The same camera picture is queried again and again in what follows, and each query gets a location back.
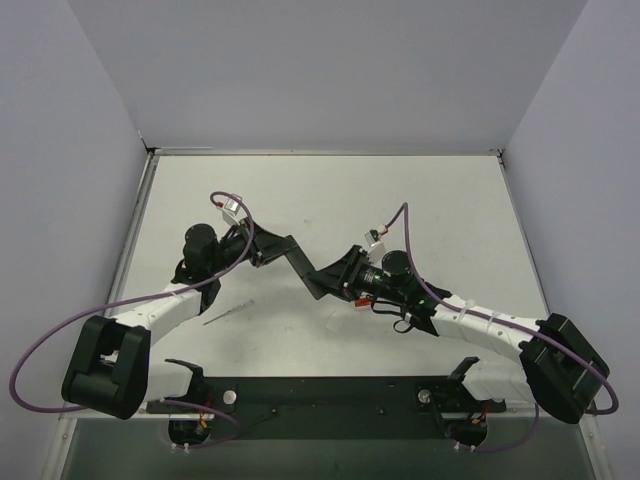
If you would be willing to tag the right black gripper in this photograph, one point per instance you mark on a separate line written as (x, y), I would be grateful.
(351, 270)

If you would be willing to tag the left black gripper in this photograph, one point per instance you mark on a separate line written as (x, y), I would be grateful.
(258, 246)

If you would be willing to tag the white red remote control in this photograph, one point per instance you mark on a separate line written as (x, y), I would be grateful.
(362, 303)

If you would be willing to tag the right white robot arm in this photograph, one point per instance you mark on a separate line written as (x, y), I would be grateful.
(552, 364)

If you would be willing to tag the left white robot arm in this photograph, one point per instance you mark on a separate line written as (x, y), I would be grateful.
(110, 369)

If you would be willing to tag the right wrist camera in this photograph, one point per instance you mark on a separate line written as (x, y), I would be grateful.
(375, 245)

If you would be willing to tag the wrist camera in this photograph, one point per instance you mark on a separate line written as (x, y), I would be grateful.
(375, 245)
(231, 209)

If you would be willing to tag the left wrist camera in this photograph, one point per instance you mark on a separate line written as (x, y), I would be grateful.
(231, 209)

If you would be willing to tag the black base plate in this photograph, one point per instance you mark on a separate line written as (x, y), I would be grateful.
(335, 408)

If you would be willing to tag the aluminium rail frame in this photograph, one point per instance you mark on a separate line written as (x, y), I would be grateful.
(465, 234)

